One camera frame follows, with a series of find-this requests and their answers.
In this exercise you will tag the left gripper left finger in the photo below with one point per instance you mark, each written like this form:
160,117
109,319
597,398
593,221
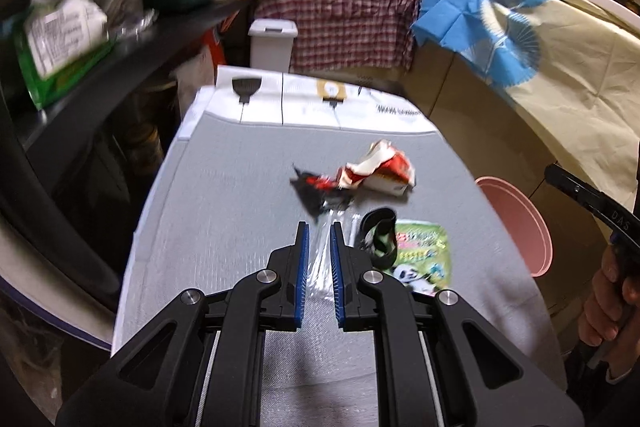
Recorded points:
198,362

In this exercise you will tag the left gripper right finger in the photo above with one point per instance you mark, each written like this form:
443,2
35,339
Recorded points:
438,361

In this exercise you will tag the clear plastic straw sleeve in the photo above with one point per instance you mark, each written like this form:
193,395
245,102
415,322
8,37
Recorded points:
319,278

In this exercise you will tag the red white snack wrapper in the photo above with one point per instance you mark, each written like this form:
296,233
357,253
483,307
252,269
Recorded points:
384,169

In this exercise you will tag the white lidded trash bin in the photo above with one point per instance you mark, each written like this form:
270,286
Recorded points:
271,44

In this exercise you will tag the right hand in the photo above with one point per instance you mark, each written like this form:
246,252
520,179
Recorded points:
612,316

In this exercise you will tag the pink plastic bucket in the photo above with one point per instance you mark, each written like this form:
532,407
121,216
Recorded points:
522,220

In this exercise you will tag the green panda snack packet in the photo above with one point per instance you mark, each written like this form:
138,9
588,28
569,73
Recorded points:
423,261

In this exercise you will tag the black elastic band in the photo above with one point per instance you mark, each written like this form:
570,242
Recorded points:
377,237

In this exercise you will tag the grey table mat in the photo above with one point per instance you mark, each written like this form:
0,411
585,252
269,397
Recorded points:
223,200

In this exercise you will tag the blue cream patterned cloth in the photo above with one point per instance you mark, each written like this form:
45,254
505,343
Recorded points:
568,68

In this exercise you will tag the black red crumpled wrapper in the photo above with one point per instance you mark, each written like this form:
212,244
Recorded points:
319,194

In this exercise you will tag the black metal shelf rack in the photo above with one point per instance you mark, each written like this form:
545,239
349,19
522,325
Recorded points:
76,156

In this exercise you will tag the white printed vacuum bag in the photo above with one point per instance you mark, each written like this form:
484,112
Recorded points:
254,96

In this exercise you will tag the red plaid shirt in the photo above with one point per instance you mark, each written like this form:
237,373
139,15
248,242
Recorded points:
345,1

